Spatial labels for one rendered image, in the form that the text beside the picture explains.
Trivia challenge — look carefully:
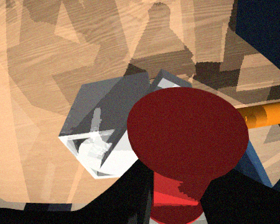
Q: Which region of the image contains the clear-panelled rack with blue corner posts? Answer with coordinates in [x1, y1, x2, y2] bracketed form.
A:
[247, 124, 280, 188]

